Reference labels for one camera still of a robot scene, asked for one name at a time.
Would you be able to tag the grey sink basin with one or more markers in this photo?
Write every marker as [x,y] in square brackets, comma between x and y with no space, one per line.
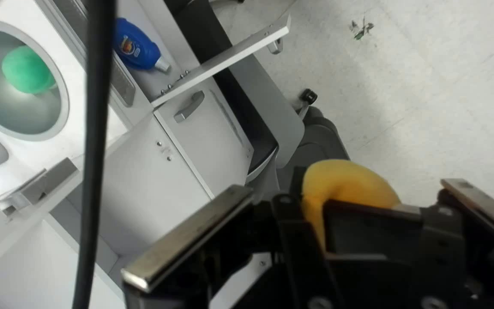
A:
[7,121]

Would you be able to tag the green plush ball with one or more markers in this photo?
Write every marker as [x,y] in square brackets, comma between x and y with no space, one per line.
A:
[25,70]

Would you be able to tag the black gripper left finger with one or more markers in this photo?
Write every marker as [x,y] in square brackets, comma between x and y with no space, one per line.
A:
[188,234]

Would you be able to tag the blue bottle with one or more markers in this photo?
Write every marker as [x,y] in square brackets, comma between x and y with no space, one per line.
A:
[135,46]

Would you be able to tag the white toy kitchen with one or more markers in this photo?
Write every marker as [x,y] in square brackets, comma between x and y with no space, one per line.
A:
[132,183]

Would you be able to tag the yellow plush ball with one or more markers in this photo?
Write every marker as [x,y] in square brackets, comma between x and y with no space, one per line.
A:
[338,183]

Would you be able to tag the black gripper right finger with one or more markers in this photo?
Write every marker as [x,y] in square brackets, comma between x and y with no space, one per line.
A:
[487,209]

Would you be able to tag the white small cabinet door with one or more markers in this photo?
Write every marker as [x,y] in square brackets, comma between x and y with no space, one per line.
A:
[223,58]

